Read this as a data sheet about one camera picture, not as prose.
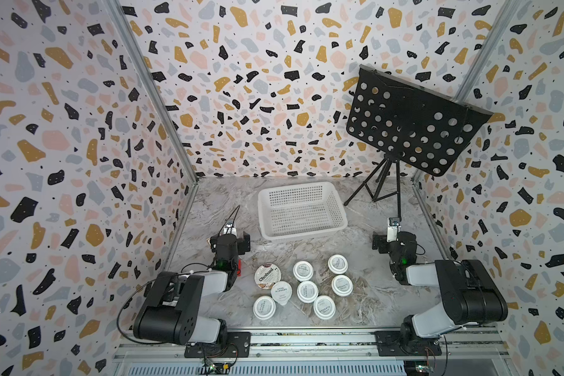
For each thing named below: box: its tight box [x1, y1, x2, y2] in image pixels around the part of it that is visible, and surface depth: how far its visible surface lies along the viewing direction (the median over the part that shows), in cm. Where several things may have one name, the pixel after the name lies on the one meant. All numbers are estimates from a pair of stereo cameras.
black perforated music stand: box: [343, 64, 494, 220], surface depth 78 cm
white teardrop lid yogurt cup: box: [271, 280, 293, 307], surface depth 81 cm
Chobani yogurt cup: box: [253, 262, 282, 290], surface depth 85 cm
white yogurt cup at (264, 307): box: [252, 295, 277, 321], surface depth 77 cm
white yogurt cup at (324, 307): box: [313, 295, 337, 321], surface depth 76 cm
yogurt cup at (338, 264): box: [327, 253, 349, 275], surface depth 87 cm
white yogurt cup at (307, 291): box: [296, 280, 319, 304], surface depth 80 cm
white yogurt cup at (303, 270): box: [292, 260, 315, 282], surface depth 85 cm
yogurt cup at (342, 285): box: [331, 274, 354, 297], surface depth 81 cm
